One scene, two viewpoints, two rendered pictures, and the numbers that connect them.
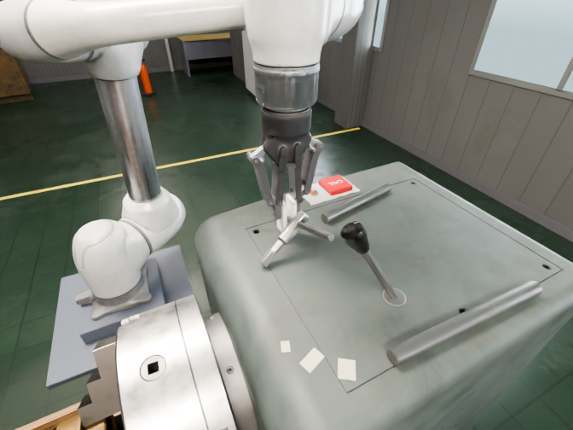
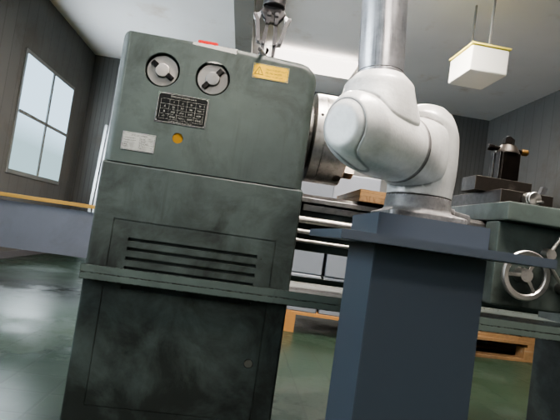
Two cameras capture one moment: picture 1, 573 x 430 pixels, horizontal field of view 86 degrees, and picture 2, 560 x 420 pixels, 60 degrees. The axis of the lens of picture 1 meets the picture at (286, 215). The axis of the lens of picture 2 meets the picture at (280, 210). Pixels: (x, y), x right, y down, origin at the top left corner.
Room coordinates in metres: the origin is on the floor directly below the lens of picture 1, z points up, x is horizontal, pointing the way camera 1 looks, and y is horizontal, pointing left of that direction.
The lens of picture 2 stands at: (1.90, 0.69, 0.72)
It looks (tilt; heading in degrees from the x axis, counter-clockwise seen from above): 3 degrees up; 201
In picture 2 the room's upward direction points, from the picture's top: 8 degrees clockwise
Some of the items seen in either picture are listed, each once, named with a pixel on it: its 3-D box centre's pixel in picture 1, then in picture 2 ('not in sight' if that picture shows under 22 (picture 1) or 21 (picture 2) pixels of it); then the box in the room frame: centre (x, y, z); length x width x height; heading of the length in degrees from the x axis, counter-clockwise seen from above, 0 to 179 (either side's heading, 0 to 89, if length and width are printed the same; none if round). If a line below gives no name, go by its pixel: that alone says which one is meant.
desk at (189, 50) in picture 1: (213, 54); not in sight; (7.81, 1.67, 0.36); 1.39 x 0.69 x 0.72; 115
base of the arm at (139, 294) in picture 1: (112, 287); (424, 210); (0.68, 0.58, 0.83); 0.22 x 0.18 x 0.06; 115
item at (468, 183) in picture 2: not in sight; (495, 187); (0.04, 0.76, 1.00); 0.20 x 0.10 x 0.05; 116
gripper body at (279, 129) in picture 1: (286, 134); (273, 10); (0.46, 0.00, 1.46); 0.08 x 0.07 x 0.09; 117
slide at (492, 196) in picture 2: not in sight; (492, 202); (-0.03, 0.76, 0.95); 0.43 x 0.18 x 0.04; 26
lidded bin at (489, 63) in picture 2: not in sight; (477, 67); (-2.61, 0.60, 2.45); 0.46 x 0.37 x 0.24; 25
